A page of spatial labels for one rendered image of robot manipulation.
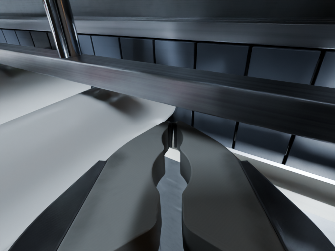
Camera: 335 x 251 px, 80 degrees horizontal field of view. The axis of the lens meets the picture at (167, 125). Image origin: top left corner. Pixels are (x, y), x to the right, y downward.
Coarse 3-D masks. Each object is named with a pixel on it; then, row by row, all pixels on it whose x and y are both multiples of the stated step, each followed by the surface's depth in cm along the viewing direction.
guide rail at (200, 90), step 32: (32, 64) 12; (64, 64) 10; (96, 64) 9; (128, 64) 9; (160, 64) 9; (160, 96) 8; (192, 96) 7; (224, 96) 7; (256, 96) 6; (288, 96) 6; (320, 96) 5; (288, 128) 6; (320, 128) 5
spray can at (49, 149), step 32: (96, 96) 12; (128, 96) 13; (0, 128) 9; (32, 128) 9; (64, 128) 10; (96, 128) 11; (128, 128) 13; (0, 160) 8; (32, 160) 9; (64, 160) 10; (96, 160) 11; (0, 192) 8; (32, 192) 8; (0, 224) 8
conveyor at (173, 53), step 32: (0, 32) 30; (32, 32) 25; (192, 64) 16; (224, 64) 14; (256, 64) 13; (288, 64) 12; (320, 64) 12; (224, 128) 17; (256, 128) 15; (288, 160) 15; (320, 160) 14
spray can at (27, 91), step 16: (0, 80) 16; (16, 80) 17; (32, 80) 18; (48, 80) 19; (64, 80) 20; (0, 96) 16; (16, 96) 17; (32, 96) 18; (48, 96) 19; (64, 96) 20; (0, 112) 16; (16, 112) 17
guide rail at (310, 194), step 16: (176, 160) 16; (256, 160) 14; (272, 176) 13; (288, 176) 13; (304, 176) 13; (288, 192) 12; (304, 192) 12; (320, 192) 12; (304, 208) 12; (320, 208) 12
